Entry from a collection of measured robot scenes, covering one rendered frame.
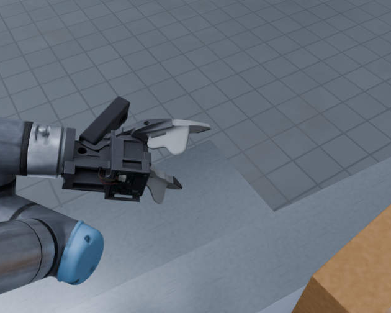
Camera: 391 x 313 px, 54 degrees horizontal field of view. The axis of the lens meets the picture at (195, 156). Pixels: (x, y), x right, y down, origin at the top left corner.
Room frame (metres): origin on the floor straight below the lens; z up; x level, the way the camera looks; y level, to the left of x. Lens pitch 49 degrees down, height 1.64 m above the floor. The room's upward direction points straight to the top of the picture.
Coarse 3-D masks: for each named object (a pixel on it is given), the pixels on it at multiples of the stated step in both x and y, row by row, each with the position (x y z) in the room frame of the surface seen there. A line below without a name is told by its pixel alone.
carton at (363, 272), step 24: (384, 216) 0.32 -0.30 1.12; (360, 240) 0.28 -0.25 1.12; (384, 240) 0.28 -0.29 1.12; (336, 264) 0.24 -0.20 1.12; (360, 264) 0.24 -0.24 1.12; (384, 264) 0.24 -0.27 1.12; (312, 288) 0.22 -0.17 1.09; (336, 288) 0.21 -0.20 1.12; (360, 288) 0.21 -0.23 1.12; (384, 288) 0.21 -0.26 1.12; (312, 312) 0.20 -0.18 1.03; (336, 312) 0.18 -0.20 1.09; (360, 312) 0.17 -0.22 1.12; (384, 312) 0.17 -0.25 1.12
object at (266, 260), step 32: (384, 160) 0.68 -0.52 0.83; (320, 192) 0.57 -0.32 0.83; (352, 192) 0.57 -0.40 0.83; (384, 192) 0.57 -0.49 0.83; (256, 224) 0.48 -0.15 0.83; (288, 224) 0.48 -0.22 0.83; (320, 224) 0.48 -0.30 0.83; (352, 224) 0.48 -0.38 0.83; (192, 256) 0.39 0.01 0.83; (224, 256) 0.39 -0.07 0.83; (256, 256) 0.39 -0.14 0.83; (288, 256) 0.39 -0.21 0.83; (320, 256) 0.39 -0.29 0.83; (128, 288) 0.32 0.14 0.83; (160, 288) 0.32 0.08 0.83; (192, 288) 0.32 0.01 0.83; (224, 288) 0.32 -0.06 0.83; (256, 288) 0.32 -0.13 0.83; (288, 288) 0.32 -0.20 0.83
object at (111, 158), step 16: (80, 144) 0.36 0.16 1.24; (112, 144) 0.36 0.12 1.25; (128, 144) 0.37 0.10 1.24; (144, 144) 0.38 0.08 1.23; (64, 160) 0.33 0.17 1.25; (80, 160) 0.33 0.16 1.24; (96, 160) 0.34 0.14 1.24; (112, 160) 0.33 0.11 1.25; (128, 160) 0.34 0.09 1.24; (144, 160) 0.34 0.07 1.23; (64, 176) 0.31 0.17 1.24; (80, 176) 0.32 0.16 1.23; (96, 176) 0.32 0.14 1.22; (112, 176) 0.31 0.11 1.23; (128, 176) 0.32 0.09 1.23; (144, 176) 0.32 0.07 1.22; (112, 192) 0.32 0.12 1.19; (128, 192) 0.32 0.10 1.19
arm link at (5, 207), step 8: (8, 184) 0.31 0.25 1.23; (0, 192) 0.29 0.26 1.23; (8, 192) 0.30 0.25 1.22; (0, 200) 0.29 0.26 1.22; (8, 200) 0.29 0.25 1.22; (16, 200) 0.29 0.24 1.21; (24, 200) 0.29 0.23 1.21; (0, 208) 0.27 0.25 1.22; (8, 208) 0.27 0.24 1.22; (16, 208) 0.27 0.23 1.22; (0, 216) 0.26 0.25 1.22; (8, 216) 0.26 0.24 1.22
